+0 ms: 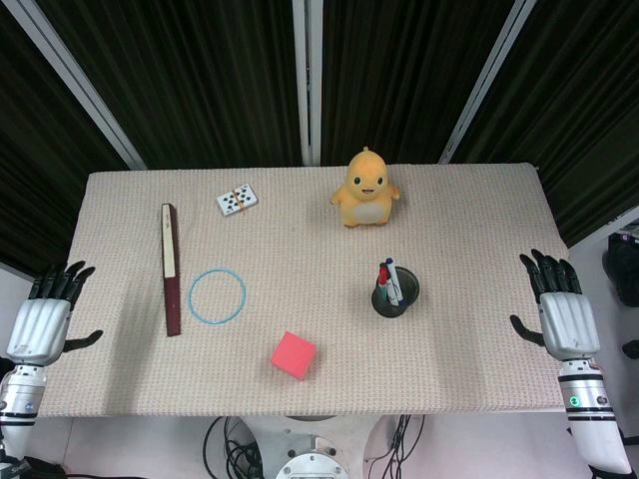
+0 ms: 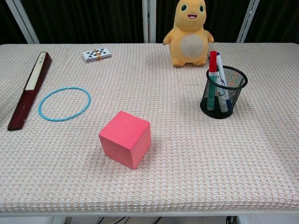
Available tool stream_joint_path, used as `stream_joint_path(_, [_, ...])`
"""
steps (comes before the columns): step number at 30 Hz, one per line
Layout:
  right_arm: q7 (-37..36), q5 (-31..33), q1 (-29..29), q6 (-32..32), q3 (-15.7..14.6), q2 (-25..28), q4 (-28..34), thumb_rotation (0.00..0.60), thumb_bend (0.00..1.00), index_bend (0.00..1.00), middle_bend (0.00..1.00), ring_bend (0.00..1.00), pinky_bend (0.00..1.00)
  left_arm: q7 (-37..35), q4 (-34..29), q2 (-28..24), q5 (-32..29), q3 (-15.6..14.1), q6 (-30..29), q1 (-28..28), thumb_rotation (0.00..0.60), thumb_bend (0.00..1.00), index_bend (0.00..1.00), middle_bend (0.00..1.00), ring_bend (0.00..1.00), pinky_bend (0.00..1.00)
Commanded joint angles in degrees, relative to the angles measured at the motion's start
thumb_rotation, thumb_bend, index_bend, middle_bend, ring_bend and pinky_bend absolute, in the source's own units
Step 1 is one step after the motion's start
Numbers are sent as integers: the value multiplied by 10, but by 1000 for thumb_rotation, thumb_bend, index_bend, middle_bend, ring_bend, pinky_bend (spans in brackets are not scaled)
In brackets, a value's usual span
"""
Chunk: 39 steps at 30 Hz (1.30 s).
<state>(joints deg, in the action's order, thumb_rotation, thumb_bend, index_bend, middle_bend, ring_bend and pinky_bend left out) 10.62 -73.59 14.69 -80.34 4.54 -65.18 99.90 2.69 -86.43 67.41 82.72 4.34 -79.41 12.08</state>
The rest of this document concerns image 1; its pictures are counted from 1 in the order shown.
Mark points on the pink foam cube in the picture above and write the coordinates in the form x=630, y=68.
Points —
x=293, y=355

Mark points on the dark red folded fan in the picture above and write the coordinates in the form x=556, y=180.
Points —
x=170, y=279

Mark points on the banded playing card deck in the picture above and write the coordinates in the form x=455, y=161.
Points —
x=237, y=200

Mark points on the black pleated curtain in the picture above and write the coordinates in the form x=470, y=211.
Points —
x=199, y=85
x=399, y=75
x=40, y=149
x=584, y=125

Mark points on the white marker with black cap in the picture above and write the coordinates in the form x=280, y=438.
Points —
x=389, y=267

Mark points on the black mesh pen holder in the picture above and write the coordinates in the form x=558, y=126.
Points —
x=407, y=289

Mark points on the black bag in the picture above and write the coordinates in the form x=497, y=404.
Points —
x=624, y=269

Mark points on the white marker with blue cap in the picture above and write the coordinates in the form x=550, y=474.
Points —
x=395, y=289

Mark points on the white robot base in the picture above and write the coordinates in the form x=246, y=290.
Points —
x=309, y=449

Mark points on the beige woven tablecloth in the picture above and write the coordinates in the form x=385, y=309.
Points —
x=309, y=339

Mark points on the white frame post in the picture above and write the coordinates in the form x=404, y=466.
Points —
x=484, y=85
x=308, y=85
x=80, y=85

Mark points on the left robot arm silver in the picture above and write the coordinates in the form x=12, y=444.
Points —
x=20, y=399

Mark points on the yellow plush dinosaur toy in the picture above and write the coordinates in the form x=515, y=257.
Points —
x=366, y=192

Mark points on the green marker with red cap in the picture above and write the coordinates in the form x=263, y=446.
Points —
x=383, y=277

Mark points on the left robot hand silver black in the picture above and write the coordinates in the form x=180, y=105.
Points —
x=37, y=324

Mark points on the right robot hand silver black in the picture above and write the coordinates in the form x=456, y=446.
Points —
x=569, y=324

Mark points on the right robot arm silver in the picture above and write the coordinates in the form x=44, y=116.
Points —
x=591, y=414

